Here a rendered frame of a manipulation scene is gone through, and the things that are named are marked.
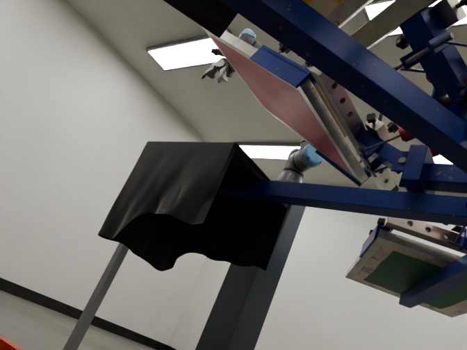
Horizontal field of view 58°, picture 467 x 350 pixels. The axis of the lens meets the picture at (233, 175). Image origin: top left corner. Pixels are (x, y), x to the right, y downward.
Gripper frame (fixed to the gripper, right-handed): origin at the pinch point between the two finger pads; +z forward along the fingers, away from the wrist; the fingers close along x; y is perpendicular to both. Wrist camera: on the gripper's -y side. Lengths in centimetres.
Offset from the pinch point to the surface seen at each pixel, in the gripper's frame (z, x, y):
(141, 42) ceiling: -71, 283, 74
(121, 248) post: 93, -15, 10
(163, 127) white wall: -24, 326, 193
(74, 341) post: 134, -28, 11
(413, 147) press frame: 10, -121, -8
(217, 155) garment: 41, -70, -23
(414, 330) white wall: 12, -23, 380
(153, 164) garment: 55, -42, -22
